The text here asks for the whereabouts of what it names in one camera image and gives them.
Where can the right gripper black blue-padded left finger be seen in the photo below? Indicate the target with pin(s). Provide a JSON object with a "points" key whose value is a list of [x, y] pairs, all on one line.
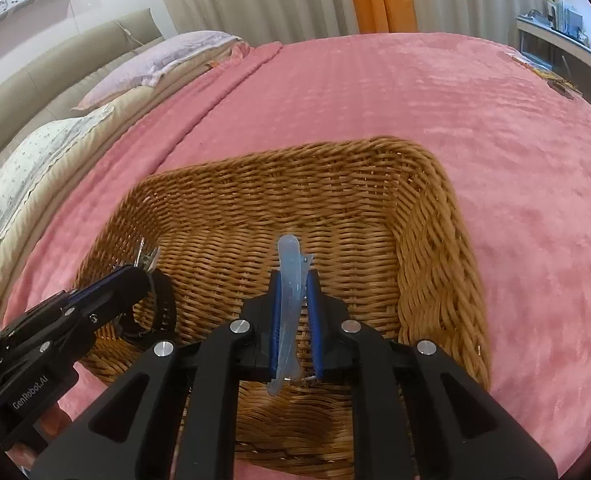
{"points": [[173, 414]]}

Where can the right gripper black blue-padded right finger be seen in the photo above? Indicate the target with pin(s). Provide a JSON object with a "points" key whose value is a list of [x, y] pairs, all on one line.
{"points": [[416, 413]]}

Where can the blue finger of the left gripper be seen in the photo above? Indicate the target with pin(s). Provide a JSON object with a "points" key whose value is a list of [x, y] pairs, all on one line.
{"points": [[115, 288]]}

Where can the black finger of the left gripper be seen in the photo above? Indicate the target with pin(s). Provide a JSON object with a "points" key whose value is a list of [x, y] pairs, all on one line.
{"points": [[90, 317]]}

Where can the black smart watch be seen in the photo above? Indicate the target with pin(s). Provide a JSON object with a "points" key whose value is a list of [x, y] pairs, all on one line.
{"points": [[156, 317]]}

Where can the light blue hair clip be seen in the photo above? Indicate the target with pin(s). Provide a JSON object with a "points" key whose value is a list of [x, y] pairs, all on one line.
{"points": [[287, 306]]}

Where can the person's left hand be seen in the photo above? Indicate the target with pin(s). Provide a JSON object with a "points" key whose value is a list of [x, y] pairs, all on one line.
{"points": [[52, 423]]}

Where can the white floral pillow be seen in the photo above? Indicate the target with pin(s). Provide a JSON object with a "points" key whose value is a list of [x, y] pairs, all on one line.
{"points": [[35, 156]]}

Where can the cream quilt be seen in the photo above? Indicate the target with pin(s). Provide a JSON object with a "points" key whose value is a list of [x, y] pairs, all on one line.
{"points": [[75, 159]]}

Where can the brown wicker basket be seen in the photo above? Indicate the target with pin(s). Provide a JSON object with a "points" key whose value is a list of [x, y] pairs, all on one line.
{"points": [[376, 219]]}

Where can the lilac pillow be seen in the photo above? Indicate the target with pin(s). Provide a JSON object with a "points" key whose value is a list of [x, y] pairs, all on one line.
{"points": [[150, 66]]}

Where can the beige padded headboard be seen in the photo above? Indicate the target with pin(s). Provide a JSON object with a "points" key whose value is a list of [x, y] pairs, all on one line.
{"points": [[49, 86]]}

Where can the pink fleece blanket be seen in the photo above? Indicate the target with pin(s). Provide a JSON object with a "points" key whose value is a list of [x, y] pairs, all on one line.
{"points": [[517, 153]]}

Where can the small items on bed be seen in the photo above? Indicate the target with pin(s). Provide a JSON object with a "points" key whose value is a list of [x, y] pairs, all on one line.
{"points": [[554, 81]]}

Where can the white desk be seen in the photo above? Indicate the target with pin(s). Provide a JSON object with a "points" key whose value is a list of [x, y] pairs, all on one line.
{"points": [[556, 39]]}

